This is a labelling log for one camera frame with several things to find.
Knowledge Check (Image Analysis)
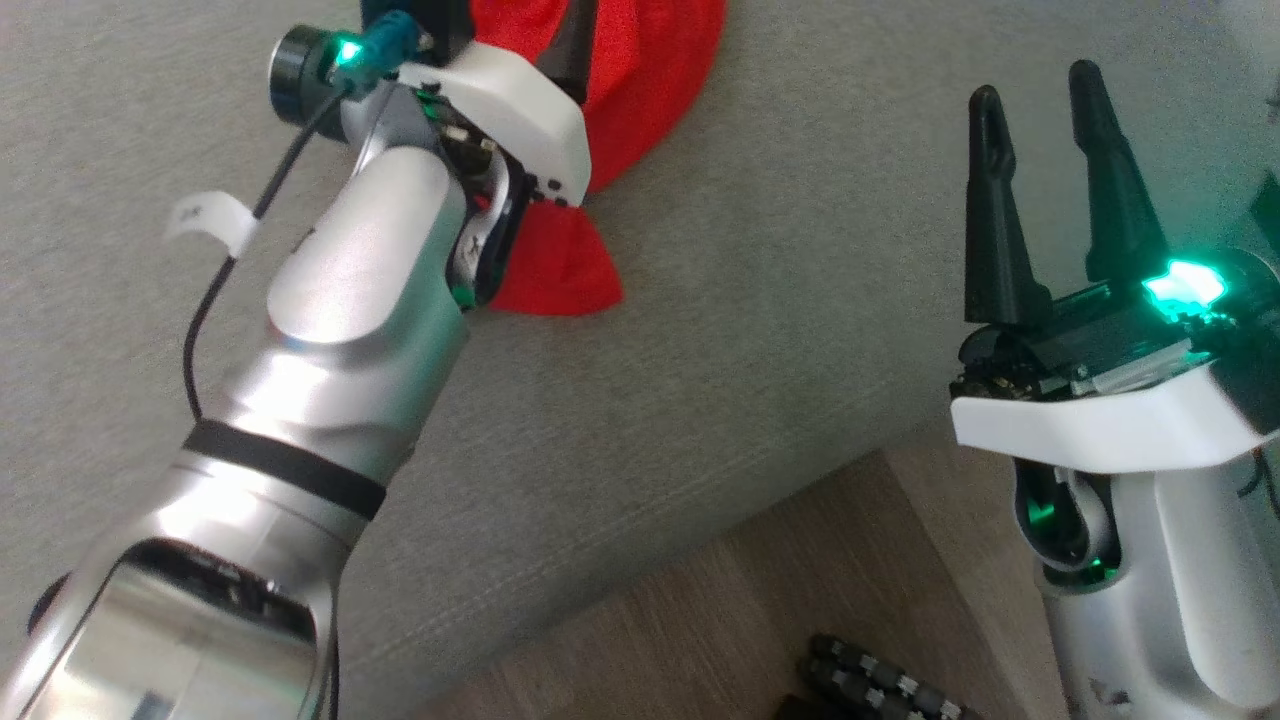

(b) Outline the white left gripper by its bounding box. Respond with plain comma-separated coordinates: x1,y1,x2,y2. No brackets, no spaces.
398,0,599,203

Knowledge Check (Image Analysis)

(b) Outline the red basketball jersey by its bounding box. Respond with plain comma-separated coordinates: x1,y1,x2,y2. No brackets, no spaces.
465,0,728,318

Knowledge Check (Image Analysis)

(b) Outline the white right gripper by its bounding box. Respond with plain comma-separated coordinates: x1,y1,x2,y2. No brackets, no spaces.
950,60,1261,473

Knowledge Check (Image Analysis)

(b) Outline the white left cable tag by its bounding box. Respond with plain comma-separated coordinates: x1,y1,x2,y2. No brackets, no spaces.
163,190,259,256

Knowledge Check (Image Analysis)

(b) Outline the grey fabric sofa seat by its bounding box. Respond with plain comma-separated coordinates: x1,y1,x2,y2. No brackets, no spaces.
0,0,1280,720

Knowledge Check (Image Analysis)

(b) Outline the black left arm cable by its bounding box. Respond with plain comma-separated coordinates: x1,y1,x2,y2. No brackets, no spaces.
183,10,426,720

